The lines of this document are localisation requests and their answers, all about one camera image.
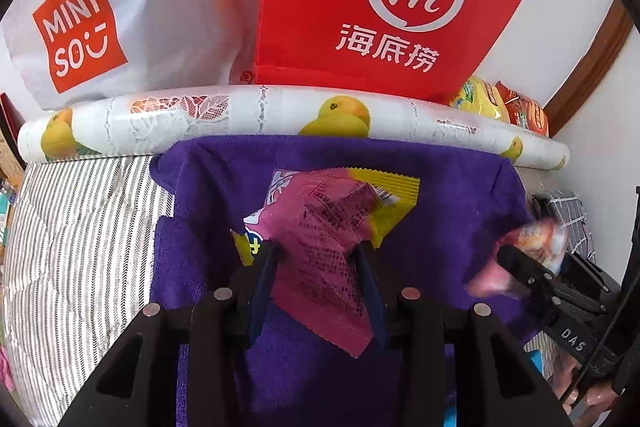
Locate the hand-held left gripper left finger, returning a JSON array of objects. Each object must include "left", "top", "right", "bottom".
[{"left": 62, "top": 239, "right": 286, "bottom": 427}]

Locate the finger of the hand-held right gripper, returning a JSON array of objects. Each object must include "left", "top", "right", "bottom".
[
  {"left": 562, "top": 252, "right": 622, "bottom": 300},
  {"left": 496, "top": 245, "right": 557, "bottom": 305}
]

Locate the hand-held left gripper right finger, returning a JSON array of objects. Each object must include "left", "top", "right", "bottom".
[{"left": 350, "top": 243, "right": 566, "bottom": 427}]

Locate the panda print snack packet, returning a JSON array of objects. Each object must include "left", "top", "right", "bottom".
[{"left": 465, "top": 217, "right": 571, "bottom": 300}]

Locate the pink and yellow snack packet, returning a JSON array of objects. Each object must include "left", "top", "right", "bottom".
[{"left": 231, "top": 167, "right": 422, "bottom": 360}]

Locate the person's right hand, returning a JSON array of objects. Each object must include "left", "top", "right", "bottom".
[{"left": 560, "top": 354, "right": 619, "bottom": 414}]

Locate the grey checked pillow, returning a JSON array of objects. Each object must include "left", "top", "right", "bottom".
[{"left": 532, "top": 190, "right": 598, "bottom": 263}]

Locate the purple towel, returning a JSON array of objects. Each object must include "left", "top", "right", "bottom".
[{"left": 149, "top": 134, "right": 543, "bottom": 427}]

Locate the orange chips bag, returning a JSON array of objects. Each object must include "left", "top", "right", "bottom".
[{"left": 495, "top": 81, "right": 551, "bottom": 139}]

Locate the yellow chips bag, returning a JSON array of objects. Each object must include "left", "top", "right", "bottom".
[{"left": 447, "top": 76, "right": 511, "bottom": 124}]

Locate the fruit print tablecloth roll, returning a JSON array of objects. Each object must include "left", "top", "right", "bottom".
[{"left": 17, "top": 83, "right": 571, "bottom": 170}]

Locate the striped bed sheet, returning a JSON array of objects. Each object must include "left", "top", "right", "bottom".
[{"left": 0, "top": 154, "right": 566, "bottom": 427}]

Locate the cardboard box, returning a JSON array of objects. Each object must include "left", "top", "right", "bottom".
[{"left": 0, "top": 127, "right": 27, "bottom": 189}]

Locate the red paper bag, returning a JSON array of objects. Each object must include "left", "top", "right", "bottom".
[{"left": 252, "top": 0, "right": 547, "bottom": 105}]

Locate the white plastic shopping bag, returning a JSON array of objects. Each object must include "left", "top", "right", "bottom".
[{"left": 0, "top": 0, "right": 273, "bottom": 110}]

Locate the dark red box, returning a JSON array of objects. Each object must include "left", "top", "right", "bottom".
[{"left": 0, "top": 93, "right": 22, "bottom": 129}]

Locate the brown wooden door frame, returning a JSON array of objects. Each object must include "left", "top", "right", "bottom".
[{"left": 542, "top": 0, "right": 636, "bottom": 138}]

